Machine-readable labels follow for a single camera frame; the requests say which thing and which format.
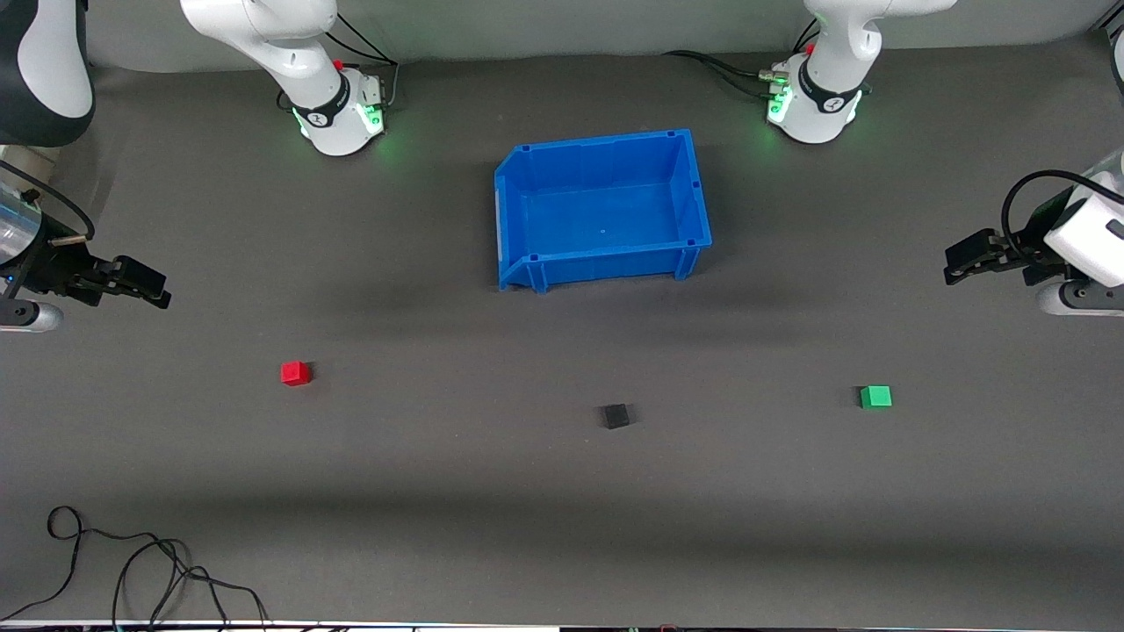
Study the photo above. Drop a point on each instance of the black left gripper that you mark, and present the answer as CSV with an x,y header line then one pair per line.
x,y
1033,248

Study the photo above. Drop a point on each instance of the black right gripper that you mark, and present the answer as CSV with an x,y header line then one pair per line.
x,y
54,268

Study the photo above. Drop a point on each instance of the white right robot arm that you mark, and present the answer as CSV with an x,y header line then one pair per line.
x,y
290,53

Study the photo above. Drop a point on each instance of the small black cube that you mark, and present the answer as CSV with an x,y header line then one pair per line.
x,y
616,416

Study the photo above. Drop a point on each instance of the small green cube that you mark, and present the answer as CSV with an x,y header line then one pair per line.
x,y
875,397

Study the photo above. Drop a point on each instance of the blue plastic storage bin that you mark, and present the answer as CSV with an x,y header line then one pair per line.
x,y
606,215

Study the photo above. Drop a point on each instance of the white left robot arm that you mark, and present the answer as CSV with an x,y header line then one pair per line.
x,y
825,96

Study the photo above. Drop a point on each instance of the small red cube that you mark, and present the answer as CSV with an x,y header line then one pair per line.
x,y
295,374

